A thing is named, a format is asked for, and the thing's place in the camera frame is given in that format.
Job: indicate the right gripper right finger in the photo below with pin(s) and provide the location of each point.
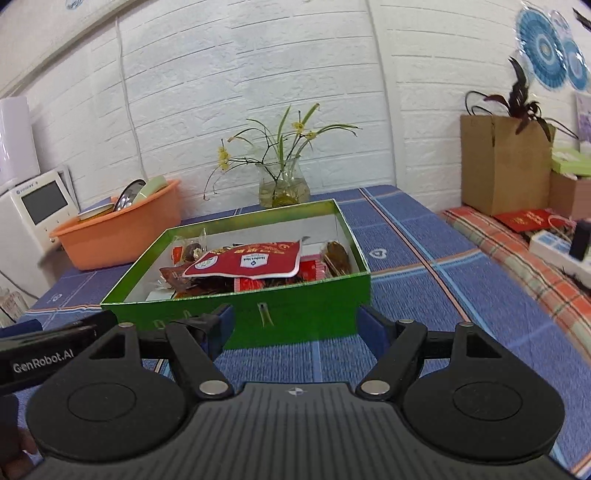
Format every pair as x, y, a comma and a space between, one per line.
402, 347

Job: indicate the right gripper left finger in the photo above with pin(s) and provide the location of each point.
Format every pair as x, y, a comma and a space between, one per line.
176, 362

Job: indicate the dark brown snack packet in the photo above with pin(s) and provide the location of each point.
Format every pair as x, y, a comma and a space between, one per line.
185, 287

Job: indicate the orange brown snack packet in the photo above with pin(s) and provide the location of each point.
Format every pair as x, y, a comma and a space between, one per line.
336, 258

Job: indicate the person left hand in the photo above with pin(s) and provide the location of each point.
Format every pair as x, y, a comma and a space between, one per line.
17, 444

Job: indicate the green open cardboard box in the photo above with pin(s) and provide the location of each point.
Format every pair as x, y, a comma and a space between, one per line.
311, 306

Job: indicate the white screen appliance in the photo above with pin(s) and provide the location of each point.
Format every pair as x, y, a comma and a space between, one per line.
31, 259

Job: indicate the large red snack packet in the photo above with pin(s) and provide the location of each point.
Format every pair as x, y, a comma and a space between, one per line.
255, 261

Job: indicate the orange plastic basin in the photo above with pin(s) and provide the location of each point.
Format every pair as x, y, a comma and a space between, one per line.
120, 237

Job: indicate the orange plaid cushion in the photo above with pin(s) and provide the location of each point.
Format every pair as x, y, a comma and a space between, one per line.
558, 294

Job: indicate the white power strip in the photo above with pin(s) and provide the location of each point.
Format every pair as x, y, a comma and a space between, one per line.
555, 251

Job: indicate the glass vase with orchid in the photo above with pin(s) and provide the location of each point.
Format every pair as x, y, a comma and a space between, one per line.
275, 153

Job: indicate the brown paper bag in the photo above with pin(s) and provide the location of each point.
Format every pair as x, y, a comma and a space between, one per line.
504, 170

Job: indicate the white water purifier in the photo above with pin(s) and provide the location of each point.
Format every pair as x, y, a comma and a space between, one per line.
19, 161

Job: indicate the purple leaf plant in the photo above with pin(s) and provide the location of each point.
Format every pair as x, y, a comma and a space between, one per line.
519, 106

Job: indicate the blue paper fan decoration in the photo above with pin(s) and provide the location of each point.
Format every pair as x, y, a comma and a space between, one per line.
546, 42

